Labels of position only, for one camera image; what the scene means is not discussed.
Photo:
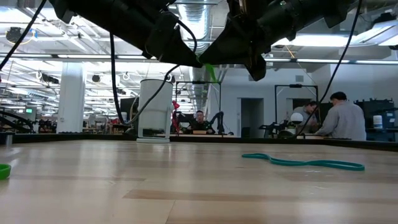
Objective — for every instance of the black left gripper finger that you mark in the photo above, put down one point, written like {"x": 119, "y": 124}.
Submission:
{"x": 178, "y": 57}
{"x": 180, "y": 43}

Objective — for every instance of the black storage cabinet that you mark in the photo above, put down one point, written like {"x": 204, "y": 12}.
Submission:
{"x": 373, "y": 109}

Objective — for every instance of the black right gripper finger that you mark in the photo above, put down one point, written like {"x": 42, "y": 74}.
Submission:
{"x": 225, "y": 45}
{"x": 231, "y": 57}

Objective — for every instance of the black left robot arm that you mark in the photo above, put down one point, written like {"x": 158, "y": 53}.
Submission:
{"x": 109, "y": 15}

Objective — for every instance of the white round lamp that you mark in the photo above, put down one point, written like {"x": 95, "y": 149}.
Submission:
{"x": 297, "y": 118}

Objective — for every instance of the black background robot arm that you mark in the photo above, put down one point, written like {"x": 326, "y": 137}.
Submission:
{"x": 17, "y": 124}
{"x": 220, "y": 119}

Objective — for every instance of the person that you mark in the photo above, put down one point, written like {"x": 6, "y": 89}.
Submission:
{"x": 306, "y": 112}
{"x": 345, "y": 121}
{"x": 200, "y": 126}

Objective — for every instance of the black metal table frame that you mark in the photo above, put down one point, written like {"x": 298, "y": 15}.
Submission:
{"x": 77, "y": 137}

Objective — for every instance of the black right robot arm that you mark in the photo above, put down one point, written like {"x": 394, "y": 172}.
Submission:
{"x": 311, "y": 12}

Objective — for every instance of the teal rubber band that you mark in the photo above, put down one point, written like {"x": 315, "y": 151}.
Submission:
{"x": 342, "y": 165}

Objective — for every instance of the green rubber band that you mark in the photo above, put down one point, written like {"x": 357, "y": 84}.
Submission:
{"x": 6, "y": 169}
{"x": 211, "y": 73}

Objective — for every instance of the black ceiling device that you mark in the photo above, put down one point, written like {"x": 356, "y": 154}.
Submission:
{"x": 14, "y": 35}

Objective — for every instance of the white jar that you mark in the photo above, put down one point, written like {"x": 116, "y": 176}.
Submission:
{"x": 123, "y": 117}
{"x": 377, "y": 122}

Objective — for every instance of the black rig frame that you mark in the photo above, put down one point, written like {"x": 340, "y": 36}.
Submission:
{"x": 295, "y": 86}
{"x": 199, "y": 82}

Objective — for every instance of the tall white plastic cup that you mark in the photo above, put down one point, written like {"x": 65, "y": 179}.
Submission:
{"x": 154, "y": 109}

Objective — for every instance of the white pillar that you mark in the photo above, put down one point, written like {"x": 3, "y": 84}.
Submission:
{"x": 71, "y": 99}

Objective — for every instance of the red object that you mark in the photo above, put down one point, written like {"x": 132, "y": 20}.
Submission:
{"x": 176, "y": 121}

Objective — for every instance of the green lit sign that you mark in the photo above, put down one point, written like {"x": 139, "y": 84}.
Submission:
{"x": 29, "y": 110}

